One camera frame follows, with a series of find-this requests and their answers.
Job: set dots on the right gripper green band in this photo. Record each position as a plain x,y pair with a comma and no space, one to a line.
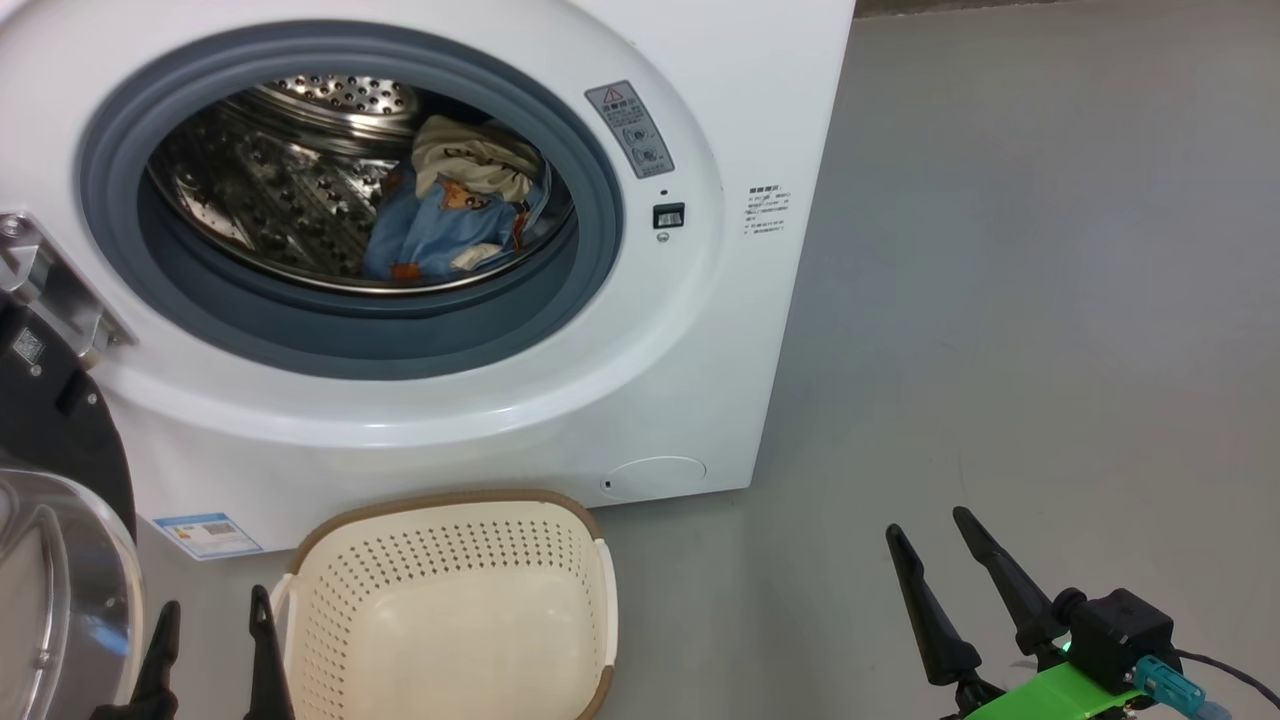
1060,695

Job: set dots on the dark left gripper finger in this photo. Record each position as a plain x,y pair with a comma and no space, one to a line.
160,680
268,670

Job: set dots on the black round glass washer door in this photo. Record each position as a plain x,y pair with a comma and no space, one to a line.
60,440

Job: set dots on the cream white garment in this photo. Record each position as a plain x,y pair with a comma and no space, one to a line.
470,150

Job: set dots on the cream perforated laundry basket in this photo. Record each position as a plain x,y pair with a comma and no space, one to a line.
450,620

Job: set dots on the white front-load washing machine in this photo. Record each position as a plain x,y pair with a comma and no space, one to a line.
680,350

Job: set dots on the black door latch socket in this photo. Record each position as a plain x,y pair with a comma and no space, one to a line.
669,216

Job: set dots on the blue energy label sticker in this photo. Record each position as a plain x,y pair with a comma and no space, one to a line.
208,535

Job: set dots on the right wrist teal connector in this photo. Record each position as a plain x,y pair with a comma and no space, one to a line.
1170,690

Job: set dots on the round white filter cover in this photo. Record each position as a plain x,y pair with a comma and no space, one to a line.
655,478

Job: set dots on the grey warning sticker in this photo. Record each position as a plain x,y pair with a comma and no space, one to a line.
630,128

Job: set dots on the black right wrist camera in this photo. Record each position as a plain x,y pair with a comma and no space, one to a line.
1125,635

